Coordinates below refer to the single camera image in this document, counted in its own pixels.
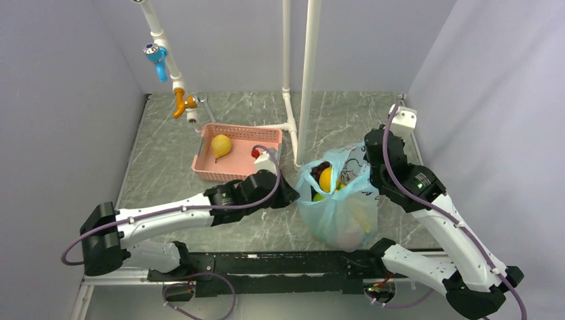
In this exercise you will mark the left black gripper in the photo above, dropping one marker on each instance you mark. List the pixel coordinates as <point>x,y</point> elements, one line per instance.
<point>288,194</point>

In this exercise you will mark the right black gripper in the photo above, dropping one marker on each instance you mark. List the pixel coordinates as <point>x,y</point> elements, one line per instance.
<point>365,156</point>

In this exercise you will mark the light blue plastic bag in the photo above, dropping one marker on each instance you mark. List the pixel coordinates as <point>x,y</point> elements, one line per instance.
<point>348,218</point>

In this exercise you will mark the yellow fake pear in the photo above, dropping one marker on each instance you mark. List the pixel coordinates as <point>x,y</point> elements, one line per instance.
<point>221,145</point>

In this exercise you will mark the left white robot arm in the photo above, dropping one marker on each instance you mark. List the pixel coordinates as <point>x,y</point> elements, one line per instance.
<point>115,238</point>

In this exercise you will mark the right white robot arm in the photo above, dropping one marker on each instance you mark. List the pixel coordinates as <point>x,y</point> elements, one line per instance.
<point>475,281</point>

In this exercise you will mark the green fake lime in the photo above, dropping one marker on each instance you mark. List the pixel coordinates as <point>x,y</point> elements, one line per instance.
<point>318,197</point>

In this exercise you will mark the dark fake grapes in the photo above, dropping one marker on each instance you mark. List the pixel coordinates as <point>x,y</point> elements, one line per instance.
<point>317,171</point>

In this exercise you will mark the yellow fake lemon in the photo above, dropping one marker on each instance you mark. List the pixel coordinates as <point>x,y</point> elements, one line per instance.
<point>325,180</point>

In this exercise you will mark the pink plastic basket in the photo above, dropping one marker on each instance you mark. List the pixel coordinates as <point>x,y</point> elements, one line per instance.
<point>238,163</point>

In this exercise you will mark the silver wrench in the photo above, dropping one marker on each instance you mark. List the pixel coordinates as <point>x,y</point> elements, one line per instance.
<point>203,100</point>

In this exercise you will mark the orange plastic faucet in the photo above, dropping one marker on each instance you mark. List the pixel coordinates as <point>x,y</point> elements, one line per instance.
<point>182,104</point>

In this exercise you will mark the blue plastic faucet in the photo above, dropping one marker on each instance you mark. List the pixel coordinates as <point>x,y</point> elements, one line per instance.
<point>157,56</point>

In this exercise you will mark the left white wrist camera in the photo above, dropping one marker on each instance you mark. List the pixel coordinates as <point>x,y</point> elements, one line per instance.
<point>263,160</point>

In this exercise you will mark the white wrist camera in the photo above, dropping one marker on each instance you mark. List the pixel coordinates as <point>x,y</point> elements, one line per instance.
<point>403,121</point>
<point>263,160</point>

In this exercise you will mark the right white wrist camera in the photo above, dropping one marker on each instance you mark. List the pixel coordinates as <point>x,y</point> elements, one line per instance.
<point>403,121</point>

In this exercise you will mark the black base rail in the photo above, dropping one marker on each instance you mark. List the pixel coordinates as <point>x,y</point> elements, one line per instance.
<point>223,273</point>

